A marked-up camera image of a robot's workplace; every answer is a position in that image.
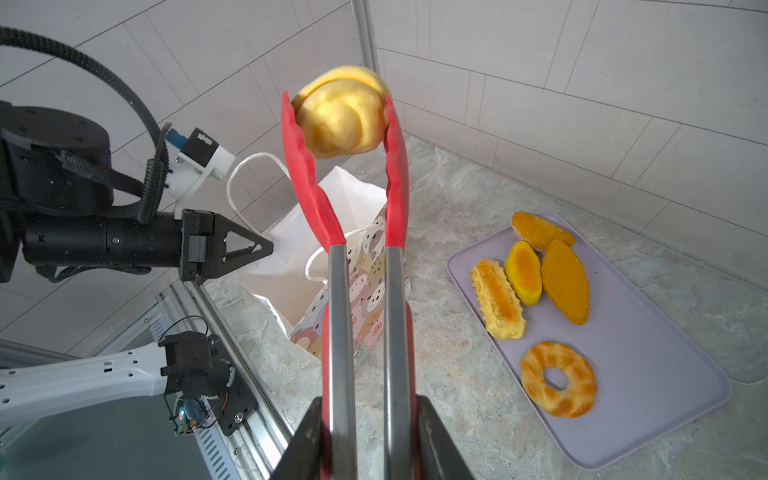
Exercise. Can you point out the white cartoon paper bag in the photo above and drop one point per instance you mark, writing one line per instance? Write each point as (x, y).
(298, 280)

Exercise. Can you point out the red steel kitchen tongs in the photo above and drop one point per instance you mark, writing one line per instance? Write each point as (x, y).
(401, 449)

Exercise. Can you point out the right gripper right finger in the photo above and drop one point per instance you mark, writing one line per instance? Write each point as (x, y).
(439, 456)

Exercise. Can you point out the orange pointed oval bread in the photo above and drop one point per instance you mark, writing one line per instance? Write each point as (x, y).
(565, 282)

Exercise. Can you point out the yellow ridged long bread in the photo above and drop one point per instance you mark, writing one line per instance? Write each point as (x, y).
(500, 308)

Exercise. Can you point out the orange flat bread top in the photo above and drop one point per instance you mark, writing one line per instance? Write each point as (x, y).
(539, 232)

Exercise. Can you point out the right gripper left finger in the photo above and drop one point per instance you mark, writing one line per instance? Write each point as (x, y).
(302, 459)

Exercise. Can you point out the left circuit board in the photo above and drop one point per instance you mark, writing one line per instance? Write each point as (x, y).
(192, 414)

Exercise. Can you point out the striped long bread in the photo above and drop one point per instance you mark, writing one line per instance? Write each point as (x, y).
(342, 112)

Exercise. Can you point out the ring shaped donut bread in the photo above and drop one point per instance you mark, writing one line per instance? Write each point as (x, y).
(558, 380)

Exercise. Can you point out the yellow orange oval bread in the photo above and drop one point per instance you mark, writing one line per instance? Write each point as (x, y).
(523, 271)

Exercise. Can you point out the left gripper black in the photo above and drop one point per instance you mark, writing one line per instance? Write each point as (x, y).
(204, 248)

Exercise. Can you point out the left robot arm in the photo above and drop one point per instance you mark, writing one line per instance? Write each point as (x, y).
(59, 213)

